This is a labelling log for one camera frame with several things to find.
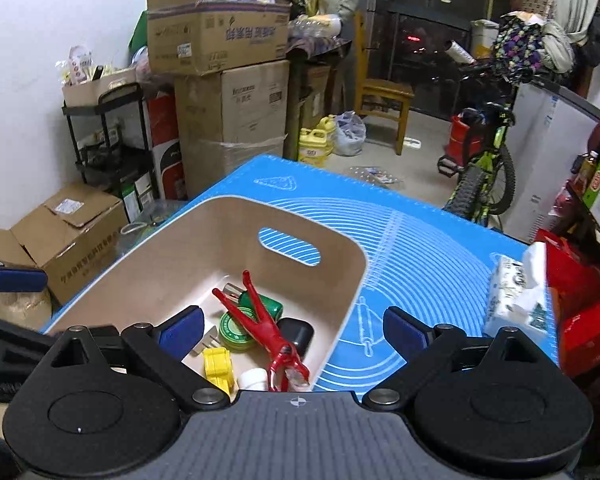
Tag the wooden chair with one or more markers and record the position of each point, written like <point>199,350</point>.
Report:
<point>380,95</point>

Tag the tall printed cardboard box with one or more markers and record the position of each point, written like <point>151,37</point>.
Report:
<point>230,105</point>

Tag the colourful floral bag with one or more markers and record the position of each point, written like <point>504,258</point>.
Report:
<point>520,45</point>

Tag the red gift box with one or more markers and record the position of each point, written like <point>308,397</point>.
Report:
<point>585,335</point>

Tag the black earbuds case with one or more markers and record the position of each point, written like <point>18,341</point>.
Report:
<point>296,334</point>

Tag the dark green cylinder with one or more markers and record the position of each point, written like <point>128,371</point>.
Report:
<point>269,307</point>

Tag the cream plastic bin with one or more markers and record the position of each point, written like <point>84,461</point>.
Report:
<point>205,240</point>

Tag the yellow oil jug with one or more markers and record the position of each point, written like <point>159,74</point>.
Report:
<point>327,130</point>
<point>312,150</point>

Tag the patterned tissue pack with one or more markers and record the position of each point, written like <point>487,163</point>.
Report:
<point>512,290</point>

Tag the white power strip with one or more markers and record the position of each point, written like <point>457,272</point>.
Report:
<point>412,143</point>

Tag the round green tin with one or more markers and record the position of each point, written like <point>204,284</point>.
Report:
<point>231,334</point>

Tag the clear container with green base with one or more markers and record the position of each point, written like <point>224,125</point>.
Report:
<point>165,212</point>

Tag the black utility cart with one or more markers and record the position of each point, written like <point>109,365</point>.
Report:
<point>130,160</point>

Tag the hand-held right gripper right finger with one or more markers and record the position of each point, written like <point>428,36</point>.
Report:
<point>405,332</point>

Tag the white appliance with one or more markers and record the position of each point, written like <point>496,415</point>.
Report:
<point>545,160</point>

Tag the yellow plastic toy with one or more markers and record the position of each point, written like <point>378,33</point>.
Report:
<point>217,365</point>

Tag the cardboard tray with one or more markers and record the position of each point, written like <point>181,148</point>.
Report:
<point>97,90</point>

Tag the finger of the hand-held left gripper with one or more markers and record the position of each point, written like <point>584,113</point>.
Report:
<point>17,280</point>

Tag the plastic wrapped cardboard box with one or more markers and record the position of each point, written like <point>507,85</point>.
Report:
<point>230,167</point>

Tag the clear plastic bag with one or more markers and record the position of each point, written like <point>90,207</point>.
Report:
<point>350,135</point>

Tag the white bottle cap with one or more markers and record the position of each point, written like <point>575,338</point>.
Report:
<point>252,379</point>

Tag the open cardboard box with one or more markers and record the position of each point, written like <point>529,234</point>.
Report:
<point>65,240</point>

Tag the green and black bicycle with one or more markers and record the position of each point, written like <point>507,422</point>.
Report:
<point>480,185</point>

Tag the red pliers tool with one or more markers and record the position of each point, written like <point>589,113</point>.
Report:
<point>260,320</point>

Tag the white snack packet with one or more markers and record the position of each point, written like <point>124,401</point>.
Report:
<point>78,67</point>

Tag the cardboard box full of packets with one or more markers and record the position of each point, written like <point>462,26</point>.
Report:
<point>215,35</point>

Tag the red and black appliance box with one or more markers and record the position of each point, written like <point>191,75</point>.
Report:
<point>165,160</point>

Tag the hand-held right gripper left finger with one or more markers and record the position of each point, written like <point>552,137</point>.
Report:
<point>181,331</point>

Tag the blue silicone mat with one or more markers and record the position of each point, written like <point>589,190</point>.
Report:
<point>430,260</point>

